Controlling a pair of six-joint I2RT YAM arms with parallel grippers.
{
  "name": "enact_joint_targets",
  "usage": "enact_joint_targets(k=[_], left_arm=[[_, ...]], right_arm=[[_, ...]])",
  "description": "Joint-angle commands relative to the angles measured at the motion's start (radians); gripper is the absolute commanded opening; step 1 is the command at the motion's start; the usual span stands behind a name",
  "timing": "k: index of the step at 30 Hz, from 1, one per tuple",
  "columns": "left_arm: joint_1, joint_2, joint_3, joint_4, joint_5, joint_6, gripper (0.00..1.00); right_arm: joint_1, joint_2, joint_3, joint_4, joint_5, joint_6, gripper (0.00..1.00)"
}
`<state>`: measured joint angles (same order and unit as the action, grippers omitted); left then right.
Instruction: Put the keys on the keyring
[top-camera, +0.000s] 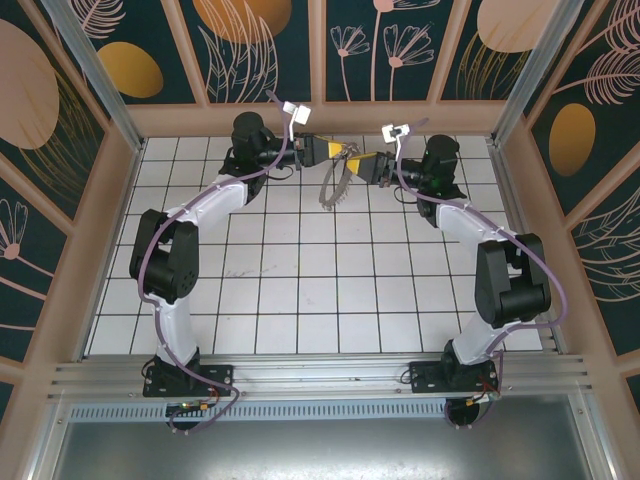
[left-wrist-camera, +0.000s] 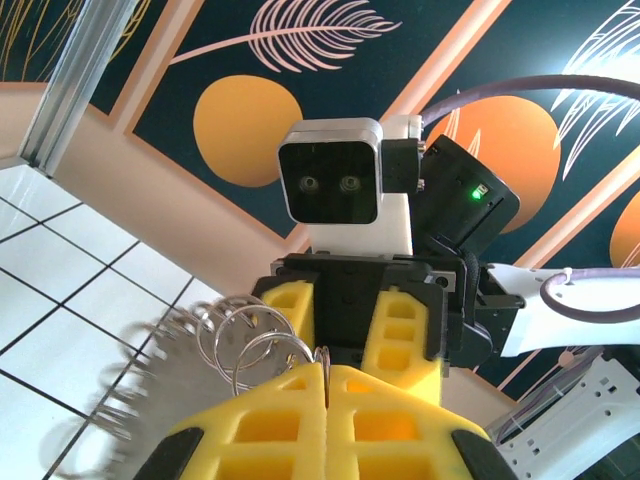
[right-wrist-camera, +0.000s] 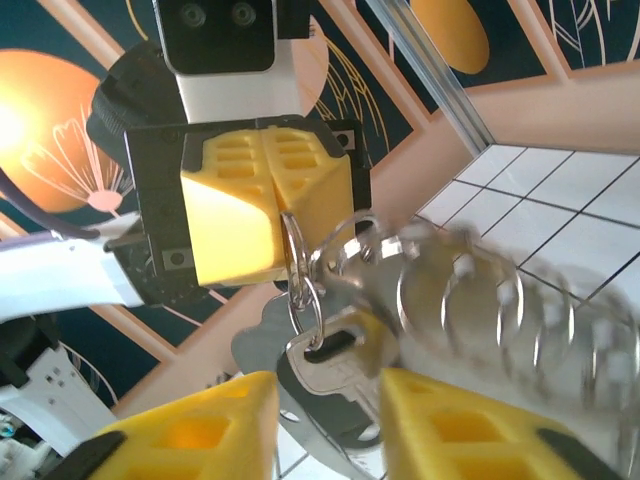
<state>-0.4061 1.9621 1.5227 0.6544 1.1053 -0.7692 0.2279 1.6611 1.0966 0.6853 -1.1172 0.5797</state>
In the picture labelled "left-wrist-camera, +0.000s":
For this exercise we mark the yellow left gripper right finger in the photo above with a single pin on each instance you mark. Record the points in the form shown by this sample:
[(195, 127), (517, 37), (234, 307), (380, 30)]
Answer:
[(400, 425)]

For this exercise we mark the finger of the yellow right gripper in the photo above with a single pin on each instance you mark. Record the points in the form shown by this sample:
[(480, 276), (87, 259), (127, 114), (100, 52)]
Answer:
[(430, 350), (306, 320)]

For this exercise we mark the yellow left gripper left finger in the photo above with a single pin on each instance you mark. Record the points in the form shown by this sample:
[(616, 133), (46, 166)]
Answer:
[(280, 410)]

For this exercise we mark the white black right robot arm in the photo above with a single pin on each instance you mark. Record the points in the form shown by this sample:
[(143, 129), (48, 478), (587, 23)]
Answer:
[(600, 400)]

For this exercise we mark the dark panel orange oval feather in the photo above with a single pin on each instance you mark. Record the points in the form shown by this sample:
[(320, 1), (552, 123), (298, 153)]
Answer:
[(240, 130)]

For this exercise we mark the dark panel with leaf outlines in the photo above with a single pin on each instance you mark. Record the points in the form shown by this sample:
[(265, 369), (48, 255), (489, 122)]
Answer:
[(520, 140)]

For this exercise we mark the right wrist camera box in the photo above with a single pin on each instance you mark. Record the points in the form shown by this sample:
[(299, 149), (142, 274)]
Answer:
[(330, 185)]

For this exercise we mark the aluminium corner post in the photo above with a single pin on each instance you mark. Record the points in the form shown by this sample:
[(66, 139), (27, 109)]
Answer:
[(70, 75)]

